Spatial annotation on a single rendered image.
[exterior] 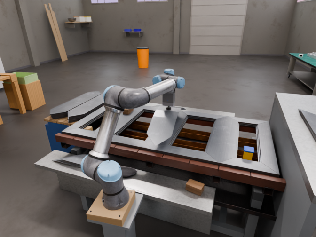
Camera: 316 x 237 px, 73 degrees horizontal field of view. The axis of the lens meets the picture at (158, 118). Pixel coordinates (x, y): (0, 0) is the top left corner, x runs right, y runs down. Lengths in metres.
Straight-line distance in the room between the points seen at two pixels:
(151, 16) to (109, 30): 2.47
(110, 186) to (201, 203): 0.53
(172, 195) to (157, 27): 11.12
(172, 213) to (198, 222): 0.19
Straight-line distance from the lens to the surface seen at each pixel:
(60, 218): 2.35
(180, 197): 1.37
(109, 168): 1.16
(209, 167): 1.37
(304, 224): 1.11
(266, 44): 12.01
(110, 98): 1.21
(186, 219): 1.66
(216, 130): 1.77
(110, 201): 1.23
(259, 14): 11.86
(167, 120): 1.56
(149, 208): 1.71
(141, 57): 8.21
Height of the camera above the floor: 1.64
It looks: 25 degrees down
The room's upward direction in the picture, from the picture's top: 1 degrees counter-clockwise
